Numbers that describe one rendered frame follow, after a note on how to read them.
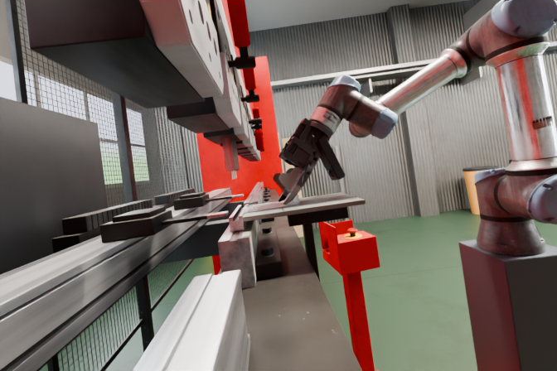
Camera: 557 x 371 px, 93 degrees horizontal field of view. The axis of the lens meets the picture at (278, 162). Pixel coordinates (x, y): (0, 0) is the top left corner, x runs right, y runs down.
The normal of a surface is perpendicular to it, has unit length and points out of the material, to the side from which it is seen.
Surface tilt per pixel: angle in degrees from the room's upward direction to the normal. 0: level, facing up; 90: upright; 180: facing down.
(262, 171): 90
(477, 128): 90
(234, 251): 90
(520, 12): 82
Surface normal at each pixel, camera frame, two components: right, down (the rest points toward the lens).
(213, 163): 0.04, -0.03
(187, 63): 0.14, 0.99
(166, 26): 0.13, 0.68
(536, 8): -0.14, -0.14
